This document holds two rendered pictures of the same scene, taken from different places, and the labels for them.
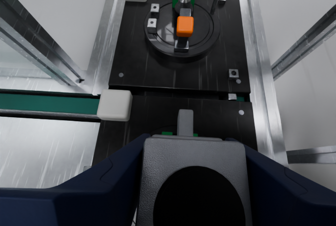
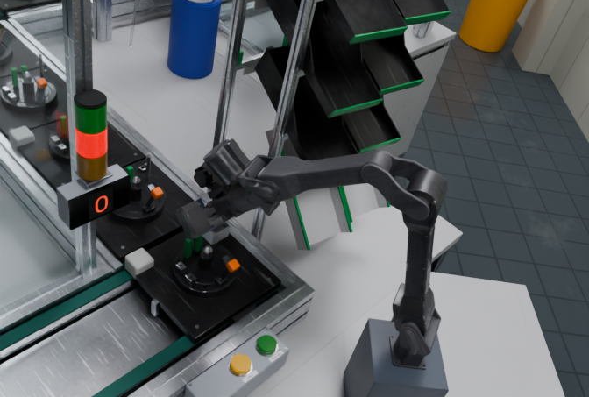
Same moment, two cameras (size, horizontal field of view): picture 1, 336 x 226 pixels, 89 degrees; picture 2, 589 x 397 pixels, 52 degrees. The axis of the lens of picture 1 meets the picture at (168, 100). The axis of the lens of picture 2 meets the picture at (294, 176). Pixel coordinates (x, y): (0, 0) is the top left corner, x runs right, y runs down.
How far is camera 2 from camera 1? 1.15 m
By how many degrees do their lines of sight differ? 42
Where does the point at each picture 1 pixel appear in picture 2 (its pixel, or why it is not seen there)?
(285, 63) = not seen: hidden behind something
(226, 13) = (153, 176)
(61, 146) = (113, 323)
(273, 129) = (233, 223)
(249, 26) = (173, 176)
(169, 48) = (141, 213)
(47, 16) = not seen: outside the picture
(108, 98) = (134, 257)
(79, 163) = (137, 322)
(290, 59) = not seen: hidden behind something
